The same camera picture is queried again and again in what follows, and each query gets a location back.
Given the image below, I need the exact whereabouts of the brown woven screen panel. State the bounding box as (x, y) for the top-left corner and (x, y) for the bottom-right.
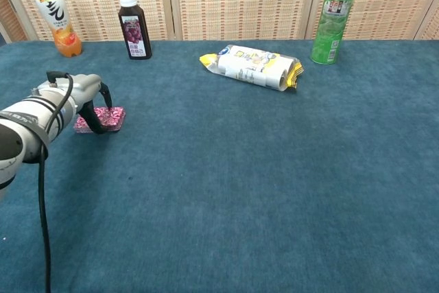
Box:
(0, 0), (30, 44)

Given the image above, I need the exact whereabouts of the blue felt table cover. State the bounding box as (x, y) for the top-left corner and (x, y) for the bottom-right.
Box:
(0, 38), (439, 293)

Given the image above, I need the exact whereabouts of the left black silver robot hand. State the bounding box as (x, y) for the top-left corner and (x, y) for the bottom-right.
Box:
(72, 73), (120, 135)

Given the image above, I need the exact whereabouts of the dark grape juice bottle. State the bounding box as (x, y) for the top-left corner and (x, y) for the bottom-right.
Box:
(117, 0), (153, 60)

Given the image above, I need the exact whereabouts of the green chips can red lid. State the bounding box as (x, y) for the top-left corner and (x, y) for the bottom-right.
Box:
(309, 0), (364, 65)

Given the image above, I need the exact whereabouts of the orange tea drink bottle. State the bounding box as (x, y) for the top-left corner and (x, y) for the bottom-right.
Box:
(32, 0), (84, 58)

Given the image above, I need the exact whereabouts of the yellow white snack bag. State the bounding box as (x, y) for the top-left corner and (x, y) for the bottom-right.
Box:
(199, 44), (305, 93)

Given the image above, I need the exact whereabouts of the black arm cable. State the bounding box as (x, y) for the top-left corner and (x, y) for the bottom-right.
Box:
(36, 71), (75, 293)

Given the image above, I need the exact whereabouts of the pink patterned packet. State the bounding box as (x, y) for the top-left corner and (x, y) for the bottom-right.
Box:
(73, 106), (127, 135)

